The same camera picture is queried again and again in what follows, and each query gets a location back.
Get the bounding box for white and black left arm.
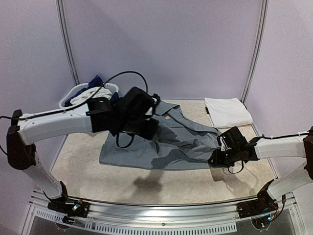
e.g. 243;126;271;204
6;87;160;212

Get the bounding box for aluminium corner post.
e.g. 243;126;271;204
241;0;268;104
56;0;80;86

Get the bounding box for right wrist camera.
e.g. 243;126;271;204
217;127;247;151

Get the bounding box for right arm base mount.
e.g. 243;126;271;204
236;196;281;230

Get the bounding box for left aluminium corner post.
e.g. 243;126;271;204
56;0;80;86

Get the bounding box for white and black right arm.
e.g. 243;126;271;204
208;127;313;213

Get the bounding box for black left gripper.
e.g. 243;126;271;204
117;116;159;140

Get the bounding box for grey garment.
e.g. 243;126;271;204
99;101;220;171

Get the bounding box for white plastic laundry basket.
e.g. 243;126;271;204
58;83;119;109

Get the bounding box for white and green raglan shirt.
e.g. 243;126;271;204
204;97;253;128

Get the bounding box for right aluminium corner post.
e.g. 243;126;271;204
241;0;268;104

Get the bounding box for blue plaid garment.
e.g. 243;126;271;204
65;75;119;107

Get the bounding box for white garment in basket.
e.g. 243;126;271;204
69;87;112;105

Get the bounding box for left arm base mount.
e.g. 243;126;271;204
47;197;90;225

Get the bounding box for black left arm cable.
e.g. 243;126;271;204
0;70;149;155

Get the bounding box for aluminium front rail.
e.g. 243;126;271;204
22;189;306;235

